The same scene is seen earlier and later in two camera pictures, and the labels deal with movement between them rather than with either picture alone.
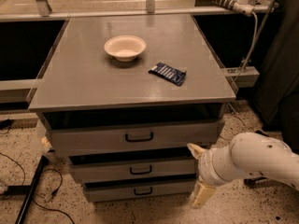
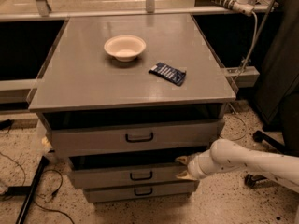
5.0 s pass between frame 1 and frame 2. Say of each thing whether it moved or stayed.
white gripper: moved
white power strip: stayed
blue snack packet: stayed
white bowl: stayed
